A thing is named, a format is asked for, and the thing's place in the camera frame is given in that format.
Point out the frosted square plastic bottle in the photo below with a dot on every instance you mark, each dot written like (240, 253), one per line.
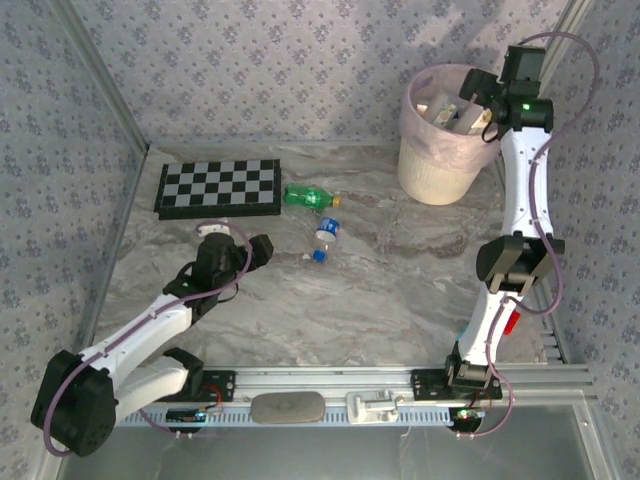
(462, 120)

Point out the right small circuit board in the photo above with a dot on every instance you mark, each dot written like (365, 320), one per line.
(467, 415)

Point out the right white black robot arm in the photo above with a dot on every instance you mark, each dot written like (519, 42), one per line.
(525, 190)

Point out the green plastic bottle yellow cap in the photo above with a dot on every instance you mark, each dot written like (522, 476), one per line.
(307, 196)

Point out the small circuit board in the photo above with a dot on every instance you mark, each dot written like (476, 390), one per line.
(185, 416)
(467, 415)

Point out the pink plastic bin liner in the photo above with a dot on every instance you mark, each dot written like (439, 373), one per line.
(450, 150)

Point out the right black mount plate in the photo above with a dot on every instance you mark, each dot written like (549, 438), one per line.
(425, 384)

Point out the grey oval pad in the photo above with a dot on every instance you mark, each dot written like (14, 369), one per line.
(287, 407)

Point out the red plastic object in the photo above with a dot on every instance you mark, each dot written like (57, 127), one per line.
(511, 324)

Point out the left black mount plate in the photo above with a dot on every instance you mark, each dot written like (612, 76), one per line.
(222, 382)

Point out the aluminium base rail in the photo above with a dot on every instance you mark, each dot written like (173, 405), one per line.
(325, 380)

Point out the left small circuit board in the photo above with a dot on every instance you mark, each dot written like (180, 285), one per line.
(185, 416)

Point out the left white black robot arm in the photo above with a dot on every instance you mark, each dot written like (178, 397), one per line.
(145, 325)

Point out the white plastic latch bracket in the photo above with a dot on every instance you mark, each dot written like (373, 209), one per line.
(370, 407)

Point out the white ribbed waste bin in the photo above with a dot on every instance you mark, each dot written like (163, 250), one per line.
(435, 180)

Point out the black mount plate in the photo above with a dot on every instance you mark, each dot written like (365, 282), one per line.
(425, 384)
(222, 382)

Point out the aluminium frame post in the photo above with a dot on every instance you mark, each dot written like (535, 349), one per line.
(107, 75)
(570, 20)

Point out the black white chessboard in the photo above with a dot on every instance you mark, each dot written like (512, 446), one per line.
(215, 182)

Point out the crushed clear bottle blue label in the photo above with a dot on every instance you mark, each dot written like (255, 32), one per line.
(328, 227)

